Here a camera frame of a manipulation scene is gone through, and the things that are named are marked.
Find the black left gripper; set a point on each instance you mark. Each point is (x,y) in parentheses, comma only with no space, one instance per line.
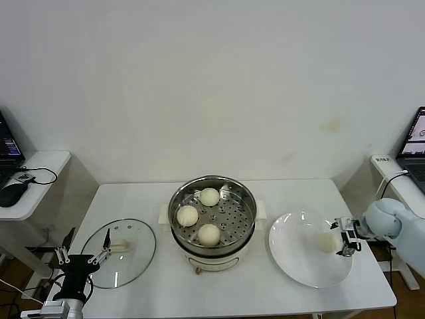
(76,270)

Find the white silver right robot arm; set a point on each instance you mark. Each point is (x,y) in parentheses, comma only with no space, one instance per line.
(388,216)

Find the grey laptop with bright screen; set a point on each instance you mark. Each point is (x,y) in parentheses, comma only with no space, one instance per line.
(413,149)

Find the white steamed baozi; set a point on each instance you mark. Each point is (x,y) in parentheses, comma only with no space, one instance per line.
(327,242)
(187,216)
(209,196)
(209,234)

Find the perforated steel steamer basket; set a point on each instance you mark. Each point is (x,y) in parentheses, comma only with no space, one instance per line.
(232,216)

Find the black computer mouse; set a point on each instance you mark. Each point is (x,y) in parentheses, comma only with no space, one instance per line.
(11,194)

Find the small box with QR code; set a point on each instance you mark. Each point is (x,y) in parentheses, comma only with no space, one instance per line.
(23,177)

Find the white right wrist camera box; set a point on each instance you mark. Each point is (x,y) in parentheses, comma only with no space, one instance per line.
(345,227)

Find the round glass pot lid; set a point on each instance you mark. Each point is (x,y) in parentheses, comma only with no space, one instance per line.
(133,262)

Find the white side desk with mouse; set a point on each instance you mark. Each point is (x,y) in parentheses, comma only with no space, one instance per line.
(43,159)

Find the small printed desk label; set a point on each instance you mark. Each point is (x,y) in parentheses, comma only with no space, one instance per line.
(383,159)

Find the round white plate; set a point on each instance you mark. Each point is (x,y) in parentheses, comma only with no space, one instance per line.
(292,252)

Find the black laptop with dark screen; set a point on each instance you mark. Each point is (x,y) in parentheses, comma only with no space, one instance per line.
(6,146)

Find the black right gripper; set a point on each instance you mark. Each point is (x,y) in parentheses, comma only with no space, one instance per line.
(358,231)

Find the cream electric pot base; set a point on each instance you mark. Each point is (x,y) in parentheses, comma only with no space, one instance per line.
(212,259)

